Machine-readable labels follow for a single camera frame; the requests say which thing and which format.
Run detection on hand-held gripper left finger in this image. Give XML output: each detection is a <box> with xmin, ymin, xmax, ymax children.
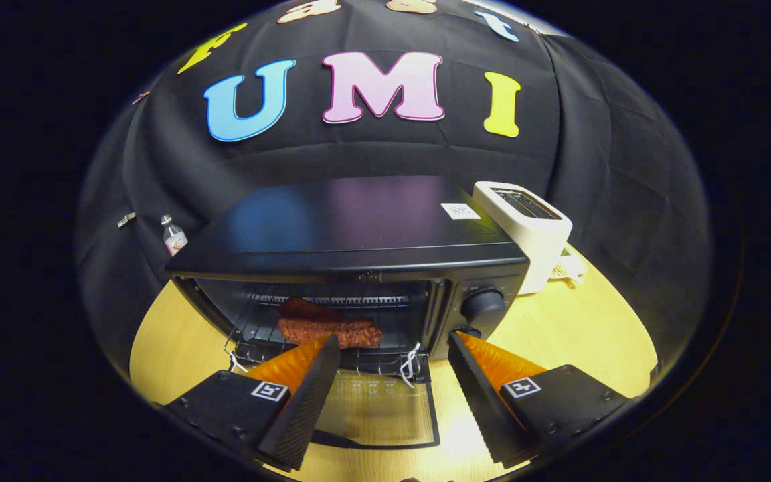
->
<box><xmin>158</xmin><ymin>333</ymin><xmax>341</xmax><ymax>471</ymax></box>

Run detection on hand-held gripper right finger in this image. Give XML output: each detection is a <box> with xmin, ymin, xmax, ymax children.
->
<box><xmin>447</xmin><ymin>330</ymin><xmax>630</xmax><ymax>469</ymax></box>

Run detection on reddish brown meat slice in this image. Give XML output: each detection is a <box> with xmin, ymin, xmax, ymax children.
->
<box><xmin>277</xmin><ymin>297</ymin><xmax>383</xmax><ymax>350</ymax></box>

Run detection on black toaster oven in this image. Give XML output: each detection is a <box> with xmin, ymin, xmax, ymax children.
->
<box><xmin>165</xmin><ymin>175</ymin><xmax>531</xmax><ymax>451</ymax></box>

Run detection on white bread toaster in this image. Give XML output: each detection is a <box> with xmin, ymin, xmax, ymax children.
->
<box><xmin>471</xmin><ymin>181</ymin><xmax>574</xmax><ymax>295</ymax></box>

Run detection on white divided dish of beans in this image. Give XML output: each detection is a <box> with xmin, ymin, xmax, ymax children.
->
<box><xmin>549</xmin><ymin>249</ymin><xmax>588</xmax><ymax>283</ymax></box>

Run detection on clear plastic bottle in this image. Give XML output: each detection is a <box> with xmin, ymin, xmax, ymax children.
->
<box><xmin>160</xmin><ymin>214</ymin><xmax>189</xmax><ymax>257</ymax></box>

